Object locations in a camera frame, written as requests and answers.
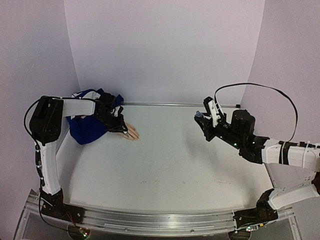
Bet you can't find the mannequin hand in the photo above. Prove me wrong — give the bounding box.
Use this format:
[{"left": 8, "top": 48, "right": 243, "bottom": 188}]
[{"left": 119, "top": 123, "right": 141, "bottom": 142}]

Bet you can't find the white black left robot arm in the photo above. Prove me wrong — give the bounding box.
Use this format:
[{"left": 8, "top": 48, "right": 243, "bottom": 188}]
[{"left": 29, "top": 89, "right": 128, "bottom": 196}]

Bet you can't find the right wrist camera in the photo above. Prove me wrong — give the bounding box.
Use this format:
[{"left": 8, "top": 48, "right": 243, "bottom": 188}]
[{"left": 203, "top": 96, "right": 226, "bottom": 128}]

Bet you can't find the blue white red jacket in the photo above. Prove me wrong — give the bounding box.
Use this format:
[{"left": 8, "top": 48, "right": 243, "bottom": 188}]
[{"left": 66, "top": 88, "right": 109, "bottom": 145}]

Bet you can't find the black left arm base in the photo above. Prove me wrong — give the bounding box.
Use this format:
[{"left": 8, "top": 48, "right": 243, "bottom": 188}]
[{"left": 38, "top": 186, "right": 85, "bottom": 225}]

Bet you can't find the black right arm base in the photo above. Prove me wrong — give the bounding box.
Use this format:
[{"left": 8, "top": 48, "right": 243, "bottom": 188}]
[{"left": 233, "top": 188, "right": 278, "bottom": 229}]

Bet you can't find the blue nail polish bottle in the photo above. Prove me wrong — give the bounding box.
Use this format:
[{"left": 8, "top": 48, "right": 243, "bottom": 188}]
[{"left": 194, "top": 110, "right": 204, "bottom": 118}]

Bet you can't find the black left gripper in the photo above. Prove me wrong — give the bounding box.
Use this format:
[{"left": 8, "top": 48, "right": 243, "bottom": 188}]
[{"left": 95, "top": 111, "right": 129, "bottom": 133}]

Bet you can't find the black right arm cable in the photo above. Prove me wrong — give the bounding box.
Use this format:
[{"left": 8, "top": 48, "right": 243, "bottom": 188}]
[{"left": 213, "top": 82, "right": 300, "bottom": 143}]

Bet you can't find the aluminium table front rail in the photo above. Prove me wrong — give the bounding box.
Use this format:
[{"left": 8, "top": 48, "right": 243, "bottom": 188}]
[{"left": 23, "top": 197, "right": 295, "bottom": 232}]

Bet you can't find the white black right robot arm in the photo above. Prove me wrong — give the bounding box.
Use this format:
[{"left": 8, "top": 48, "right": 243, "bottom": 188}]
[{"left": 194, "top": 110, "right": 320, "bottom": 210}]

